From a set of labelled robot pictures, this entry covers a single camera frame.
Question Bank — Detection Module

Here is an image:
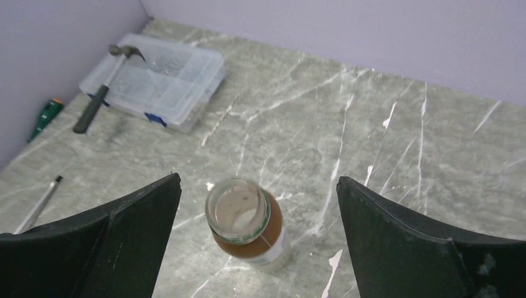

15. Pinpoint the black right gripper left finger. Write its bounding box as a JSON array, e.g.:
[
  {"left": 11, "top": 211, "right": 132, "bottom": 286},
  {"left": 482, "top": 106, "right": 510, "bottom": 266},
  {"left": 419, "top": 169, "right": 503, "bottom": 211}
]
[{"left": 1, "top": 173, "right": 182, "bottom": 297}]

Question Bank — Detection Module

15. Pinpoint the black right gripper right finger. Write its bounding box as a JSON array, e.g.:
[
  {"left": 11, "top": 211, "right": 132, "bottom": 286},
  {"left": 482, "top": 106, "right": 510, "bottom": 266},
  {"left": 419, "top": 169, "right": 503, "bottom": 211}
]
[{"left": 336, "top": 176, "right": 525, "bottom": 297}]

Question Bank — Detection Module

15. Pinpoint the ribbed coffee latte bottle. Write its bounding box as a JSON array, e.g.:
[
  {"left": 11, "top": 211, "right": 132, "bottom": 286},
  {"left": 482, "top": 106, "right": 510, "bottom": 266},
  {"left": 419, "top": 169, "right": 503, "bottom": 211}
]
[{"left": 205, "top": 177, "right": 292, "bottom": 273}]

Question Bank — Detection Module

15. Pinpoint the black yellow screwdriver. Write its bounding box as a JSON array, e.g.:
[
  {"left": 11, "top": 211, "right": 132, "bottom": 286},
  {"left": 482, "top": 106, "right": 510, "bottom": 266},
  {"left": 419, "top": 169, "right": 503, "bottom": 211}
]
[{"left": 14, "top": 175, "right": 63, "bottom": 234}]

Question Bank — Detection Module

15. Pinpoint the claw hammer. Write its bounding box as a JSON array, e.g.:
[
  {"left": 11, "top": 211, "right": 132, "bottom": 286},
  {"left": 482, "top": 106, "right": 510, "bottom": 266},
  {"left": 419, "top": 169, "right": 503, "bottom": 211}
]
[{"left": 73, "top": 44, "right": 146, "bottom": 134}]

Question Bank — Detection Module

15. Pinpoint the clear plastic organizer box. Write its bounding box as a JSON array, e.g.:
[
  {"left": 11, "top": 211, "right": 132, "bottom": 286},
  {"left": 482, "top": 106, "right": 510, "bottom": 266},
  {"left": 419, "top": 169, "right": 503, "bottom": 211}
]
[{"left": 79, "top": 34, "right": 226, "bottom": 133}]

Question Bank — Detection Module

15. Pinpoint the green handle screwdriver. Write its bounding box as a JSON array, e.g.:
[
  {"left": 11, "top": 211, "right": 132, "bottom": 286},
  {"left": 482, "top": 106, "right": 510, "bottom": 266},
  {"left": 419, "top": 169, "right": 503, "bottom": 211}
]
[{"left": 27, "top": 99, "right": 64, "bottom": 143}]

